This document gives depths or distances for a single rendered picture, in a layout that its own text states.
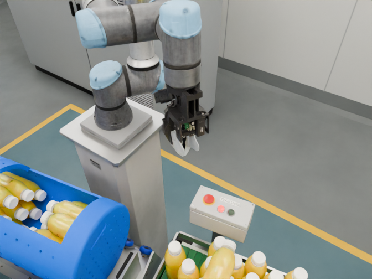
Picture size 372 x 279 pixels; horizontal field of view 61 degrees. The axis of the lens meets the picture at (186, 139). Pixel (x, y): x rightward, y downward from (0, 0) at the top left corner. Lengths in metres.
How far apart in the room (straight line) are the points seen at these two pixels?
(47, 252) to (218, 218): 0.52
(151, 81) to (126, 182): 0.43
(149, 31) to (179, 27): 0.11
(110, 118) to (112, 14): 0.61
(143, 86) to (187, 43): 0.59
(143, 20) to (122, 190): 0.84
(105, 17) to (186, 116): 0.25
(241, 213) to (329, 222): 1.53
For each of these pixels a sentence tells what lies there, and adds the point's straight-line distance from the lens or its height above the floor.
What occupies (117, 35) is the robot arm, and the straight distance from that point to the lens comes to 0.67.
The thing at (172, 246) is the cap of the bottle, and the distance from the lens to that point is 1.03.
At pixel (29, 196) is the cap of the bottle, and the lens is 1.22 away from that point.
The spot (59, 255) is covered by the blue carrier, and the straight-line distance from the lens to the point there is 0.96.
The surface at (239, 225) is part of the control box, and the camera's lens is 1.07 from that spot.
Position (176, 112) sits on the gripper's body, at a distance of 0.69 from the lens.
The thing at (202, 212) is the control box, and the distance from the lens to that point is 1.09.
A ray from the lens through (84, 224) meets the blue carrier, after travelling 0.94.
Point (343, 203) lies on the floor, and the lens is 2.70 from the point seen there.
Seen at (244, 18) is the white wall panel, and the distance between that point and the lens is 3.49.
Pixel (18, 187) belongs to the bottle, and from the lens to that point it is 1.23.
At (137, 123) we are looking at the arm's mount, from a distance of 1.27.
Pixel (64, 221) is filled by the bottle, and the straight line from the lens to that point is 1.03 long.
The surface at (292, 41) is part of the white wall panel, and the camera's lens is 3.37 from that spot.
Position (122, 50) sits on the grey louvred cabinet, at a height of 0.72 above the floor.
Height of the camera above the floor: 2.00
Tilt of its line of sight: 44 degrees down
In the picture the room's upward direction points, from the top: straight up
